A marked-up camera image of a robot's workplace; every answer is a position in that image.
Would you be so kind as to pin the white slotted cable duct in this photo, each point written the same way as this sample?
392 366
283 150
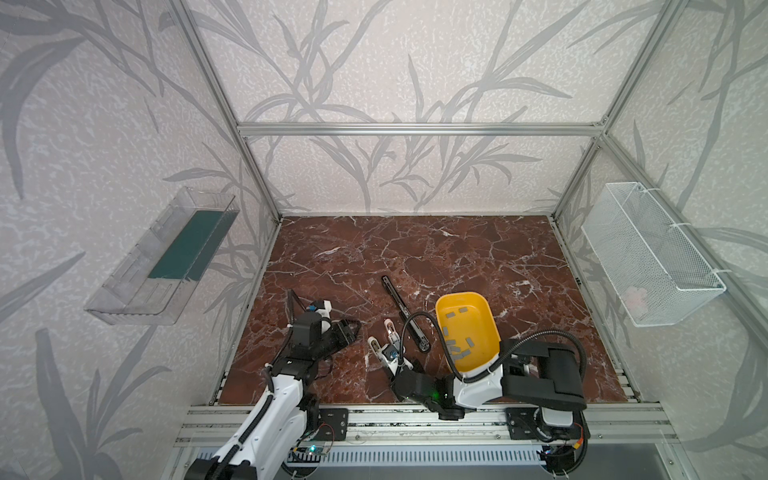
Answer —
460 455

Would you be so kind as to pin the aluminium frame crossbar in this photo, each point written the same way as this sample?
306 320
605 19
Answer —
253 129

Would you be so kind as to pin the clear plastic wall bin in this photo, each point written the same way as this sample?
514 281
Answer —
155 281

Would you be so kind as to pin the white wire wall basket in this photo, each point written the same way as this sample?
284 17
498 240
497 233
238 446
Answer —
660 277

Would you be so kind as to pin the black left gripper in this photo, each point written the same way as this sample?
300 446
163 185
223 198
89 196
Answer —
330 336

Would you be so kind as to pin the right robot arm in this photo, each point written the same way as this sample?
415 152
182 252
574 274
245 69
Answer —
549 376

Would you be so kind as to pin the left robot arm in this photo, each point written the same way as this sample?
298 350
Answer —
286 411

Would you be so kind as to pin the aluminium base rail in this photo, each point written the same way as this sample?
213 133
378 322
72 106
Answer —
369 424

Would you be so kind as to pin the yellow plastic tray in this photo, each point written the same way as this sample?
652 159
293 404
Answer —
478 324

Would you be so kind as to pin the beige white stapler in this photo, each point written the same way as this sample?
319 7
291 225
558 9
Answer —
380 351

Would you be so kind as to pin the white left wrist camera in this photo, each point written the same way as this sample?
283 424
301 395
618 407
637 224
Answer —
323 308

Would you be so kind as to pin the aluminium frame corner post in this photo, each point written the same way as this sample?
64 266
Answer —
186 22

